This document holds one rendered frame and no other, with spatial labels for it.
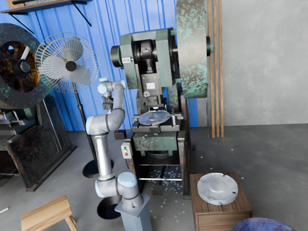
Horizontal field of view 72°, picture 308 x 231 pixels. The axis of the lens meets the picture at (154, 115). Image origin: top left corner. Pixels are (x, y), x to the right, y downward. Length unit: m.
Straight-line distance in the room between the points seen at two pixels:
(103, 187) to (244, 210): 0.94
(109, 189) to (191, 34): 1.11
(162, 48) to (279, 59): 1.85
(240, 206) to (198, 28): 1.21
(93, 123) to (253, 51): 2.32
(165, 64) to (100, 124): 0.73
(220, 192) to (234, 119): 1.82
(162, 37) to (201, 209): 1.29
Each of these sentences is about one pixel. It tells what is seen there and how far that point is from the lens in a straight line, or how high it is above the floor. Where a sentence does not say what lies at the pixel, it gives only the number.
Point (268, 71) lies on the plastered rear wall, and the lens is 3.20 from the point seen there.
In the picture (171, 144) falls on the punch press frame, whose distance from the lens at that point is 1.90.
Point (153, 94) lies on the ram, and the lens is 1.88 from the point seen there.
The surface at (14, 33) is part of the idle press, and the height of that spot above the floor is 1.64.
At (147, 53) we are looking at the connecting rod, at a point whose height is 1.34.
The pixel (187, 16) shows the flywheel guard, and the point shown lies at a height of 1.57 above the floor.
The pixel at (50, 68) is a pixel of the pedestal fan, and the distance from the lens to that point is 2.24.
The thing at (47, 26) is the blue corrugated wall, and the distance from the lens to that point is 3.61.
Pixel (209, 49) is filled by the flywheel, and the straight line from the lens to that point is 1.77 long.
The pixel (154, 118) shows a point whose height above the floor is 0.79.
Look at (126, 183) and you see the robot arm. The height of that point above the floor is 0.67.
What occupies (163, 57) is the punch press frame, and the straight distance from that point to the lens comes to 1.74.
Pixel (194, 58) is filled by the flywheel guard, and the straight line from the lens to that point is 1.44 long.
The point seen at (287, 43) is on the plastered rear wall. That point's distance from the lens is 3.20.
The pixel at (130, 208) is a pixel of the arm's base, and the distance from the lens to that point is 1.53.
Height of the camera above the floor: 1.57
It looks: 24 degrees down
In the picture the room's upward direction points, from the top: 8 degrees counter-clockwise
